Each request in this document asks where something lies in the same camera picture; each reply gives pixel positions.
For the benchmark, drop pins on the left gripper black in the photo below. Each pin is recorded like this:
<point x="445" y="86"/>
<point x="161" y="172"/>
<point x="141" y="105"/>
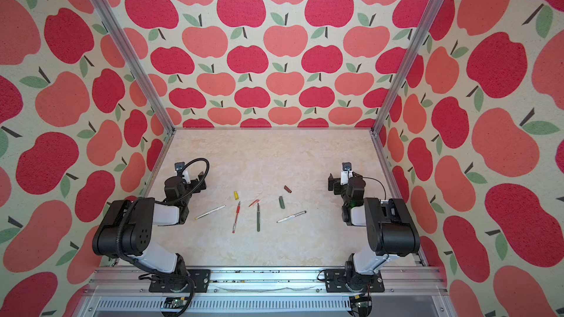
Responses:
<point x="196" y="183"/>

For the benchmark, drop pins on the aluminium frame post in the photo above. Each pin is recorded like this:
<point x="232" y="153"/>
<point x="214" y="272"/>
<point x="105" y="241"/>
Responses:
<point x="420" y="34"/>
<point x="127" y="51"/>

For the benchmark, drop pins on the white pen left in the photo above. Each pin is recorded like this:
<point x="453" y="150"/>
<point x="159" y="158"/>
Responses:
<point x="210" y="212"/>

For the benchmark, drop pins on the white pen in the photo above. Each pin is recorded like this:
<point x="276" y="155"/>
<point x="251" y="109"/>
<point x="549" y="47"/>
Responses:
<point x="292" y="216"/>
<point x="210" y="212"/>

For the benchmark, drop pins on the green pen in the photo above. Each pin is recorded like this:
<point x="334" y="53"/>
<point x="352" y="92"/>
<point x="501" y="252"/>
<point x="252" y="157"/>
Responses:
<point x="258" y="217"/>

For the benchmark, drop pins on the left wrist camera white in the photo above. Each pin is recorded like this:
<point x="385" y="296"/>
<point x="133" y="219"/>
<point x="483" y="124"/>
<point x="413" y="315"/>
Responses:
<point x="181" y="170"/>

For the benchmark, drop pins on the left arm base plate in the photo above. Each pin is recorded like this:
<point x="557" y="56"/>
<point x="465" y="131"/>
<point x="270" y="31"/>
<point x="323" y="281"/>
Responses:
<point x="197" y="280"/>

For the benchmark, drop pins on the right aluminium frame post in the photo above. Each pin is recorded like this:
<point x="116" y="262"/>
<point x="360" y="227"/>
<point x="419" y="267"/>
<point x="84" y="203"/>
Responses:
<point x="420" y="34"/>

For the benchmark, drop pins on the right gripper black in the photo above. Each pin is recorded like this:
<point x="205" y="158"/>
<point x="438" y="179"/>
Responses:
<point x="334" y="183"/>

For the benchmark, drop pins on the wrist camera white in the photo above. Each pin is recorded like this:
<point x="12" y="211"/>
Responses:
<point x="181" y="170"/>
<point x="346" y="173"/>

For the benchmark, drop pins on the red pen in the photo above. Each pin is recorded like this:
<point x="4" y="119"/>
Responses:
<point x="236" y="218"/>

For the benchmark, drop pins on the left aluminium frame post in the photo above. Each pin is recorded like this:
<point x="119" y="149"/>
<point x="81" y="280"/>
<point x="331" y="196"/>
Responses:
<point x="127" y="51"/>

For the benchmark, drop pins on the aluminium frame rail front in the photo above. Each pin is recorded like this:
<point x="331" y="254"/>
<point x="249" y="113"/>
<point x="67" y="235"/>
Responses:
<point x="268" y="291"/>

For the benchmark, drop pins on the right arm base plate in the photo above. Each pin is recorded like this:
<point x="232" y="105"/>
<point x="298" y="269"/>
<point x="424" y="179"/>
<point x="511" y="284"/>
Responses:
<point x="341" y="281"/>

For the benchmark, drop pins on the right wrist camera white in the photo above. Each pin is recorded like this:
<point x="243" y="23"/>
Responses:
<point x="346" y="173"/>

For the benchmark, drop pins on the green pen cap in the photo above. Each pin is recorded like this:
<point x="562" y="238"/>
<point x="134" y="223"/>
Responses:
<point x="281" y="202"/>

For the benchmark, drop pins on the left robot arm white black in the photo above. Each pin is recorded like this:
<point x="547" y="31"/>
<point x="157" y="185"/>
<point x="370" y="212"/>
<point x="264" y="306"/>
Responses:
<point x="126" y="233"/>

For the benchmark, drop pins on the white pen right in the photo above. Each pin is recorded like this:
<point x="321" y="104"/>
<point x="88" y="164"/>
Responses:
<point x="292" y="216"/>

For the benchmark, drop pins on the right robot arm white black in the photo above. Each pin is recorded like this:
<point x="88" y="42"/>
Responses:
<point x="391" y="234"/>

